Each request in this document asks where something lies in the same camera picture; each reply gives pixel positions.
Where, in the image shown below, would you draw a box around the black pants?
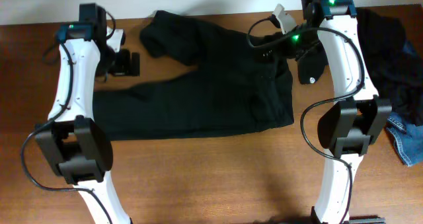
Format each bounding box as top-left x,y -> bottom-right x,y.
93,11 -> 294,141

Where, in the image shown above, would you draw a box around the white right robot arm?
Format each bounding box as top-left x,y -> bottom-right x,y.
250,0 -> 392,223

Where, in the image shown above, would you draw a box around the black garment pile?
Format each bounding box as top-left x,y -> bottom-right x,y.
357,9 -> 422,126

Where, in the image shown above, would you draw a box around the blue denim jeans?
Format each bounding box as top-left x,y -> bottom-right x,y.
386,112 -> 422,167

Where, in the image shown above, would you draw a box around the black metal rail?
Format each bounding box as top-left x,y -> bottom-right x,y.
347,216 -> 387,224

